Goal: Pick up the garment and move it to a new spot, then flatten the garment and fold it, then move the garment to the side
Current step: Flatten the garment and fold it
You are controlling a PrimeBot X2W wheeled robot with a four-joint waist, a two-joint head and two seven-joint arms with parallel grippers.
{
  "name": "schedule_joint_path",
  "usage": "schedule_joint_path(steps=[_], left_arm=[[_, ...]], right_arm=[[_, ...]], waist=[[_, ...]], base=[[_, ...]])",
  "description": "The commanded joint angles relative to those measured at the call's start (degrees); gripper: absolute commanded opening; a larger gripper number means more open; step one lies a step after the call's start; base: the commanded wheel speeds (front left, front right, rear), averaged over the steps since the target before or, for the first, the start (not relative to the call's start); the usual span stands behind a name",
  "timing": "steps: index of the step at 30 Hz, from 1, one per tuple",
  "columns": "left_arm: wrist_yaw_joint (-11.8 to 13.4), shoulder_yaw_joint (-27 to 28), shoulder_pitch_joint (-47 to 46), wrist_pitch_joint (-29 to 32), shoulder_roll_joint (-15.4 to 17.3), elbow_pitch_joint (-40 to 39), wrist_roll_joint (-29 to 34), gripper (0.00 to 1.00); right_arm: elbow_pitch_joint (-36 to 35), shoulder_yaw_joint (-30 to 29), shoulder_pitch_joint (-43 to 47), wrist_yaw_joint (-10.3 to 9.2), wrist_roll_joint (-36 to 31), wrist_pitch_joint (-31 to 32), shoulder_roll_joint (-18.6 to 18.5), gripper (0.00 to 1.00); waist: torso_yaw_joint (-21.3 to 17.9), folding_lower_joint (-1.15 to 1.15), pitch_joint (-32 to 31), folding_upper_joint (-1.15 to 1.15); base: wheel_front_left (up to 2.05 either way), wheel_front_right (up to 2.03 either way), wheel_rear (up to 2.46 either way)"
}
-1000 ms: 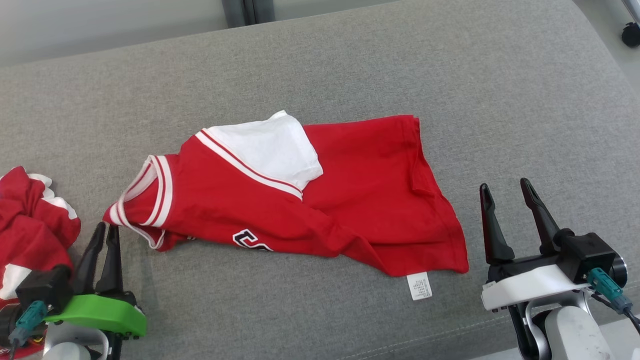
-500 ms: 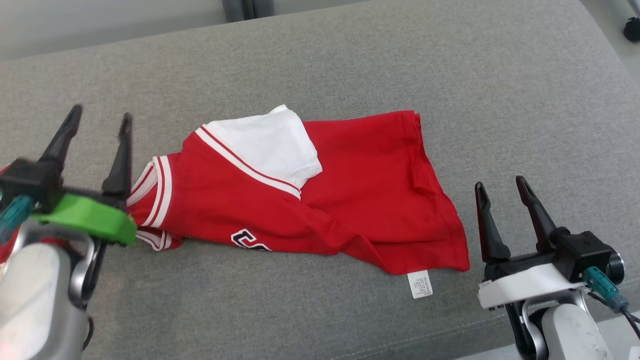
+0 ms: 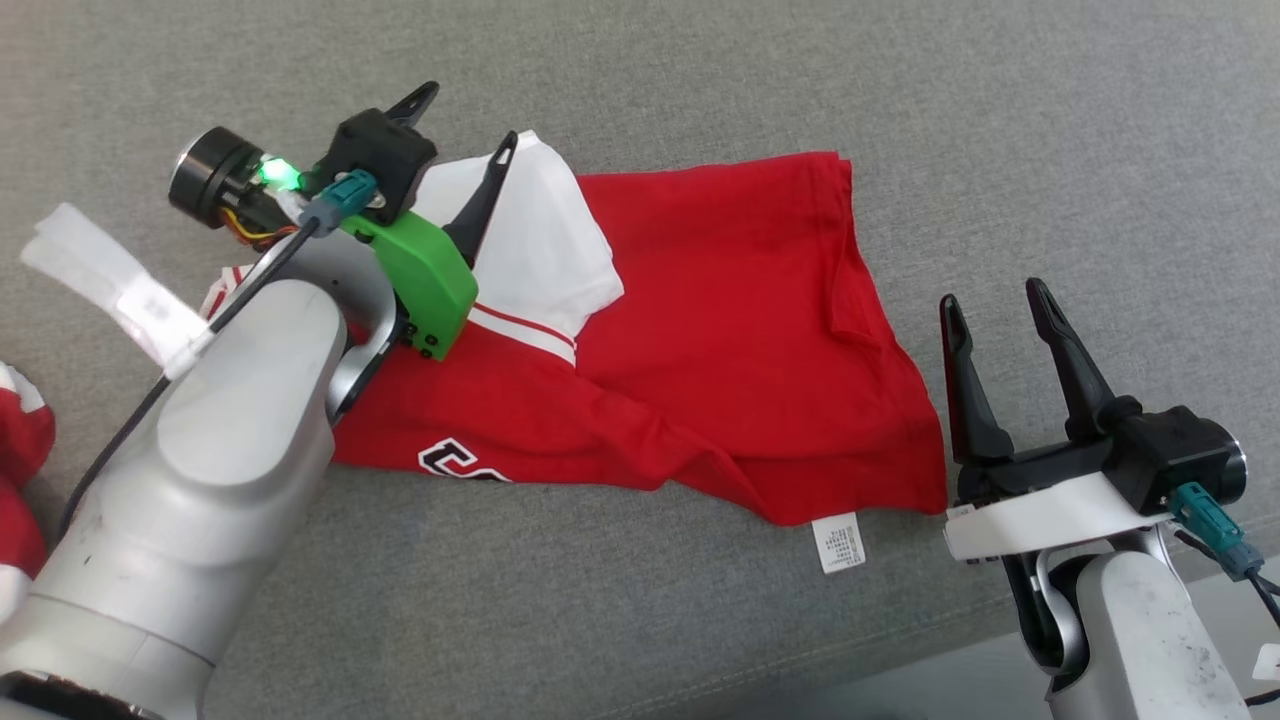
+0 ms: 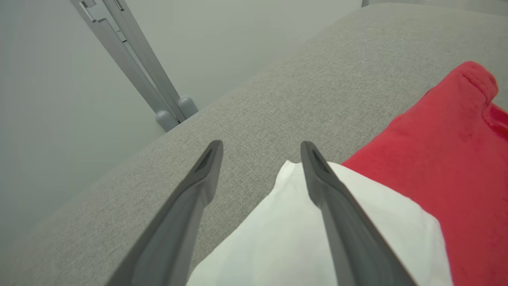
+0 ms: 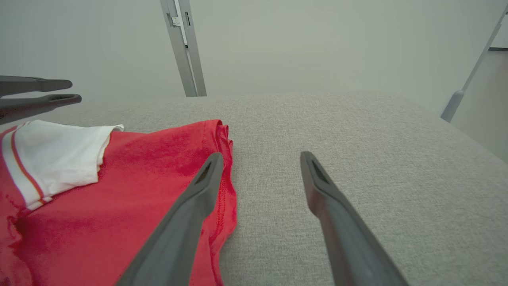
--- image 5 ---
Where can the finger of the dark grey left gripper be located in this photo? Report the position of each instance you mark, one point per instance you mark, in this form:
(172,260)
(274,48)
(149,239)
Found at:
(39,103)
(35,85)

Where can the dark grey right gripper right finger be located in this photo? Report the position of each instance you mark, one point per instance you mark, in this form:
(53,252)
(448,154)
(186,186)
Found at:
(345,238)

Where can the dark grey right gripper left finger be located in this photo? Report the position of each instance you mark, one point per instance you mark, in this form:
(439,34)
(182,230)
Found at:
(178,234)

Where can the red jersey with black lettering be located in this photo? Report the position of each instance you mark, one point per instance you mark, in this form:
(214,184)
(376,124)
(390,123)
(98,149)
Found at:
(131,190)

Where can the grey double partition post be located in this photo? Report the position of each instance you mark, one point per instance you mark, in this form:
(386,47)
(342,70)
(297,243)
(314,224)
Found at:
(184,51)

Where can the slanted grey partition post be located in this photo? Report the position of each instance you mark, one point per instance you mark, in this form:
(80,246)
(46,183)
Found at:
(472,75)

